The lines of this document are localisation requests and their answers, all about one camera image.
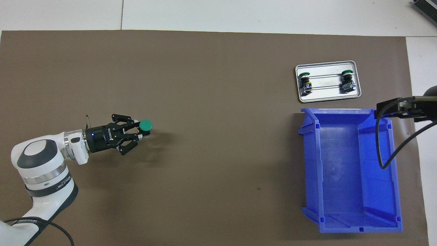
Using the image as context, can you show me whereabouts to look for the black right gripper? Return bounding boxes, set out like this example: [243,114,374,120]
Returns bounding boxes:
[376,96,437,122]

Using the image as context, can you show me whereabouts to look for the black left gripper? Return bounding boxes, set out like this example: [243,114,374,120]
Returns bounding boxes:
[85,114,151,156]

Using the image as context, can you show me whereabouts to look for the green capped push button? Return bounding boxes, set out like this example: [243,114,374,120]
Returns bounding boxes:
[135,119,153,139]

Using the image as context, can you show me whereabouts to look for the green push button blue body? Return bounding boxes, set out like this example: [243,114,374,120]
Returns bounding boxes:
[340,70,355,94]

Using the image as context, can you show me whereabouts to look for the green push button yellow band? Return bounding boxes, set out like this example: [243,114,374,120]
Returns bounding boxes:
[298,72,313,95]

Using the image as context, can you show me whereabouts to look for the grey metal tray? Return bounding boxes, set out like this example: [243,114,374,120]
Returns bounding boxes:
[295,60,362,103]

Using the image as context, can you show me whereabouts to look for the brown table mat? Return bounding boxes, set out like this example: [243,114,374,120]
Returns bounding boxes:
[0,30,429,246]

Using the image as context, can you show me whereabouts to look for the blue plastic storage bin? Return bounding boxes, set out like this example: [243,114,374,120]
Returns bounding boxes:
[298,108,403,234]

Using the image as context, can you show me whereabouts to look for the grey ribbed device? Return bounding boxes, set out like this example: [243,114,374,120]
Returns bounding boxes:
[411,0,437,26]

